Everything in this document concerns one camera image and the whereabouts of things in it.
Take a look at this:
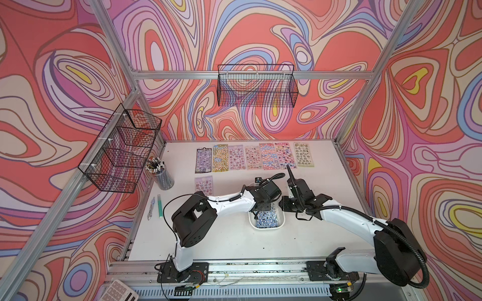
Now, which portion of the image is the white plastic storage tray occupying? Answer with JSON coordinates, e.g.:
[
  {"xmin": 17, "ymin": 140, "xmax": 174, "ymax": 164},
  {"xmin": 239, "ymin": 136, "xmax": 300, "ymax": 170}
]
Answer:
[{"xmin": 249, "ymin": 209, "xmax": 285, "ymax": 231}]

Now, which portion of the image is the blue red animal sticker sheet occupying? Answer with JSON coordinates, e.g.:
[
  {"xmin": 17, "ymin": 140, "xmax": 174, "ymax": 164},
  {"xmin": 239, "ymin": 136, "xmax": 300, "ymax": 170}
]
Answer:
[{"xmin": 259, "ymin": 143, "xmax": 280, "ymax": 170}]

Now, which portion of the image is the pink bonbon sticker sheet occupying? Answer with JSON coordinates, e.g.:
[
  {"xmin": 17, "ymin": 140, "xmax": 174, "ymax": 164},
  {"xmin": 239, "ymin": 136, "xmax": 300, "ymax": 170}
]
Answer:
[{"xmin": 245, "ymin": 145, "xmax": 263, "ymax": 170}]

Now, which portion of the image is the pink yellow pastel sticker sheet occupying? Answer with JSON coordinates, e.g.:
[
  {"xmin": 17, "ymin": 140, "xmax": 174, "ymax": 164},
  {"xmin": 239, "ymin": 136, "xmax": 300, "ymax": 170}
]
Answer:
[{"xmin": 274, "ymin": 142, "xmax": 297, "ymax": 169}]

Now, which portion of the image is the green cream sticker sheet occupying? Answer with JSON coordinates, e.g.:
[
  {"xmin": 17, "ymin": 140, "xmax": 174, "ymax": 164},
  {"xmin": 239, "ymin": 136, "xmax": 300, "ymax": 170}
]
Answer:
[{"xmin": 294, "ymin": 142, "xmax": 315, "ymax": 168}]

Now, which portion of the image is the pink puffy sticker sheet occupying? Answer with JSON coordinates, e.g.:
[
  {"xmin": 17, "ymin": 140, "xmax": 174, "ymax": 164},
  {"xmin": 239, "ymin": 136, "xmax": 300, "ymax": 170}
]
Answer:
[{"xmin": 228, "ymin": 145, "xmax": 246, "ymax": 170}]

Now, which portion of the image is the yellow green sticker sheet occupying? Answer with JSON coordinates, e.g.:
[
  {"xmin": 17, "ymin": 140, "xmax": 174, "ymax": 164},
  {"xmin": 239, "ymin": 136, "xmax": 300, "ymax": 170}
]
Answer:
[{"xmin": 212, "ymin": 144, "xmax": 229, "ymax": 173}]

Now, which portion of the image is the lilac puffy sticker sheet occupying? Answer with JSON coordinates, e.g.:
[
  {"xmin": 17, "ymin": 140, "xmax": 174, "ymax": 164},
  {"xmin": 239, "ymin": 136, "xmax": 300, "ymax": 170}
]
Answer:
[{"xmin": 195, "ymin": 176, "xmax": 213, "ymax": 196}]

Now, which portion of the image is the purple holographic sticker sheet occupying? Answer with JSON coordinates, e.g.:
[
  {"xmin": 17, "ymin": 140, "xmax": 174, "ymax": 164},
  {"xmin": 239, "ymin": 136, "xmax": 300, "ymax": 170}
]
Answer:
[{"xmin": 195, "ymin": 147, "xmax": 212, "ymax": 174}]

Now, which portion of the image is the blue penguin sticker sheet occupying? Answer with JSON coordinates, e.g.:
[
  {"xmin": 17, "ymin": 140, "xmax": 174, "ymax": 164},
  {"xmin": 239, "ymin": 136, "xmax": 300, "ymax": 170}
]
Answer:
[{"xmin": 255, "ymin": 210, "xmax": 279, "ymax": 229}]

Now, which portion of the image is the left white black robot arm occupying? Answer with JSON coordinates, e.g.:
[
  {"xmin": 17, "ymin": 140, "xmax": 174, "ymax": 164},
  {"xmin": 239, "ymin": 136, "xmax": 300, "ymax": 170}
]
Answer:
[{"xmin": 166, "ymin": 173, "xmax": 285, "ymax": 272}]

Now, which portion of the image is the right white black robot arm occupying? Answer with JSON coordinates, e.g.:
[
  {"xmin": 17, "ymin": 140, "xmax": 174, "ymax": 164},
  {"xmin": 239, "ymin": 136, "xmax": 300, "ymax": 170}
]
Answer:
[{"xmin": 280, "ymin": 171, "xmax": 430, "ymax": 288}]

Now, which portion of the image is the mesh pen cup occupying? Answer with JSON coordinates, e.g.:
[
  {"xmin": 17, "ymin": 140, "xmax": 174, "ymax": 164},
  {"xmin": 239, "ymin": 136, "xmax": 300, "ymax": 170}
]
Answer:
[{"xmin": 151, "ymin": 166, "xmax": 174, "ymax": 191}]

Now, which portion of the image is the green pen on table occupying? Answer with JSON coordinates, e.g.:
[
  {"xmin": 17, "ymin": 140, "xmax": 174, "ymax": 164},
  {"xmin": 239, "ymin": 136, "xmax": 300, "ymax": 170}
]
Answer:
[{"xmin": 156, "ymin": 194, "xmax": 163, "ymax": 218}]

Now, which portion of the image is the bundle of pens in cup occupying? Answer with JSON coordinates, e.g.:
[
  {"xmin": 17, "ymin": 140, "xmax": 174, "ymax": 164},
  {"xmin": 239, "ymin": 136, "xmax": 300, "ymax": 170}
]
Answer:
[{"xmin": 145, "ymin": 157, "xmax": 166, "ymax": 175}]

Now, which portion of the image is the small clear blue tool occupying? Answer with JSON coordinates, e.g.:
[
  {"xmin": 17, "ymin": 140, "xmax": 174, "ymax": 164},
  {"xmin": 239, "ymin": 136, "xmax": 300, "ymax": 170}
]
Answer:
[{"xmin": 147, "ymin": 198, "xmax": 156, "ymax": 220}]

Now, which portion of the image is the white keypad device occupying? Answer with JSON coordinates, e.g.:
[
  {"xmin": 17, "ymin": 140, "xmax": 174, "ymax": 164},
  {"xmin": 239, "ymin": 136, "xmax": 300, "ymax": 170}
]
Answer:
[{"xmin": 100, "ymin": 280, "xmax": 139, "ymax": 301}]

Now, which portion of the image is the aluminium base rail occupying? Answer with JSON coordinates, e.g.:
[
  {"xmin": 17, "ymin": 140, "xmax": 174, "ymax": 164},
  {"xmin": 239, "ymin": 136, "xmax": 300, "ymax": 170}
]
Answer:
[{"xmin": 95, "ymin": 258, "xmax": 421, "ymax": 300}]

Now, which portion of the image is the black wire basket at back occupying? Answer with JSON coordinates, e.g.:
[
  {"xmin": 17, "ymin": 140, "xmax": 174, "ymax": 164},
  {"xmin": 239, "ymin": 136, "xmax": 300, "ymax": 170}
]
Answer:
[{"xmin": 217, "ymin": 63, "xmax": 299, "ymax": 108}]

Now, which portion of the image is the black wire basket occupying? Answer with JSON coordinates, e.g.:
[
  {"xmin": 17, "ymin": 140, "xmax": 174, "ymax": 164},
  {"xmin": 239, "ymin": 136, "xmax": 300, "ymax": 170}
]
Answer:
[
  {"xmin": 217, "ymin": 63, "xmax": 299, "ymax": 108},
  {"xmin": 77, "ymin": 104, "xmax": 162, "ymax": 193}
]

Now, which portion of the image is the black wire basket on left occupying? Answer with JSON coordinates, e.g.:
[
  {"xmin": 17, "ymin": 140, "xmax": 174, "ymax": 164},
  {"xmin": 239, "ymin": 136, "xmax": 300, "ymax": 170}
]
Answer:
[{"xmin": 77, "ymin": 104, "xmax": 162, "ymax": 193}]

